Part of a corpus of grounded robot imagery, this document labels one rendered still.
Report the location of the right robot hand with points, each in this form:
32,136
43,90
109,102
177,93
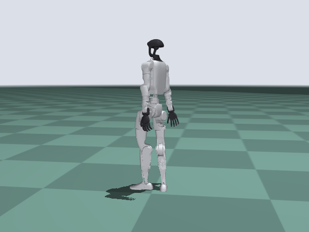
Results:
172,116

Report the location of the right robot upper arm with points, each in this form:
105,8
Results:
167,88

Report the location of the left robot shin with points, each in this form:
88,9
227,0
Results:
145,162

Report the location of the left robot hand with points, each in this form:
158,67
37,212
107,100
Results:
145,121

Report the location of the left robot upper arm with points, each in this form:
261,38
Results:
146,71

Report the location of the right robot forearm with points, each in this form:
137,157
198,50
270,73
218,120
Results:
168,100

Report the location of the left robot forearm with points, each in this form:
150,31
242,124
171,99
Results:
145,98

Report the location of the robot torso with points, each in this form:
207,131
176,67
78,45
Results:
157,86

